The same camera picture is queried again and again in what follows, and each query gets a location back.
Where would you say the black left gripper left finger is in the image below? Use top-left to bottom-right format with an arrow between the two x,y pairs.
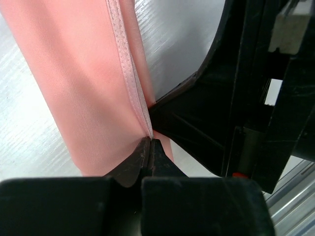
0,138 -> 151,236

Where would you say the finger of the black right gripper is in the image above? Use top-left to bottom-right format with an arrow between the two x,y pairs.
149,0 -> 246,176

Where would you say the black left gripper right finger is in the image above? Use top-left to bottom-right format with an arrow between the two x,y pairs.
141,139 -> 275,236

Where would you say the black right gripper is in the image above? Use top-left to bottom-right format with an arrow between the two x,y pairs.
225,0 -> 315,193

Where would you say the pink satin napkin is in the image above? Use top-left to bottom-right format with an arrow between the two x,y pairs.
0,0 -> 173,176

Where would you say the aluminium frame rail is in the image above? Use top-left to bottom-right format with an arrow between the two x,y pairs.
263,156 -> 315,236

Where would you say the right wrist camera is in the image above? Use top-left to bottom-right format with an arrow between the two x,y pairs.
268,0 -> 315,55

